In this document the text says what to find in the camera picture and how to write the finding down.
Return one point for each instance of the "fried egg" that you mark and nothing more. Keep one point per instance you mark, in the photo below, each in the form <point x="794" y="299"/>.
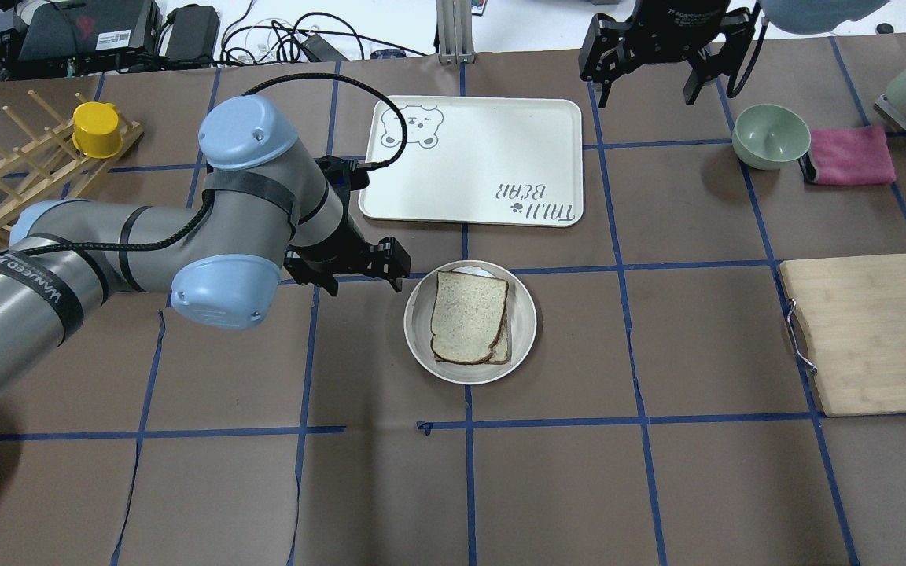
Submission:
<point x="473" y="270"/>

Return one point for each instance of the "pink cloth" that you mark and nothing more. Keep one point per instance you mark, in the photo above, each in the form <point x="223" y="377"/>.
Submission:
<point x="848" y="157"/>

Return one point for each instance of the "wooden dish rack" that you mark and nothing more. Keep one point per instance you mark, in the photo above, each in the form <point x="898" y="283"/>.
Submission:
<point x="49" y="165"/>

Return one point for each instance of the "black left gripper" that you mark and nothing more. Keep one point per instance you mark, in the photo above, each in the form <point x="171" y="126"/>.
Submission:
<point x="333" y="250"/>

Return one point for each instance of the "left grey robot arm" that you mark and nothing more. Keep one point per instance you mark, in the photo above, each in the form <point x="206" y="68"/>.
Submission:
<point x="268" y="208"/>

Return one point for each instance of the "bread slice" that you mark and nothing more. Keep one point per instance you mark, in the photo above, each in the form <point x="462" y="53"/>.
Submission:
<point x="466" y="317"/>
<point x="501" y="350"/>

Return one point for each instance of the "black power adapter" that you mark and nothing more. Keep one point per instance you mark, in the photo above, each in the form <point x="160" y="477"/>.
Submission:
<point x="191" y="36"/>

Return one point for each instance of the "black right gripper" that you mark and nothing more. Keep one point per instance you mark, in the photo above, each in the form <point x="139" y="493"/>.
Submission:
<point x="664" y="29"/>

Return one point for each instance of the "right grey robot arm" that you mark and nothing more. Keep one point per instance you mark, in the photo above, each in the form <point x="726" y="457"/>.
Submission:
<point x="800" y="18"/>

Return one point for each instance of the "wooden cutting board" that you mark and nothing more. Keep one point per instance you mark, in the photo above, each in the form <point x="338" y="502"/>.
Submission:
<point x="850" y="313"/>

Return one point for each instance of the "green bowl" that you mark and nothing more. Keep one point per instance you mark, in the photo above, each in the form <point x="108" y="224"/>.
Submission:
<point x="768" y="137"/>

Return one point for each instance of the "aluminium frame post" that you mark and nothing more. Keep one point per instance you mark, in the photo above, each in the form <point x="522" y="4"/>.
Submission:
<point x="455" y="32"/>

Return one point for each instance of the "round cream plate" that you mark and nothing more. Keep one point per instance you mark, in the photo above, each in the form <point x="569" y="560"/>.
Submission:
<point x="524" y="324"/>

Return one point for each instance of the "cream bear tray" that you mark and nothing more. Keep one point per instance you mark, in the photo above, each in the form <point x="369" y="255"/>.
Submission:
<point x="492" y="160"/>

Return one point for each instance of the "black computer box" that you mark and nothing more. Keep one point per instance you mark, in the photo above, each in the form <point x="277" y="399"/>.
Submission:
<point x="72" y="38"/>

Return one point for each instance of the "yellow cup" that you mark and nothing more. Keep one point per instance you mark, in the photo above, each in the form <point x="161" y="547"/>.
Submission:
<point x="97" y="130"/>

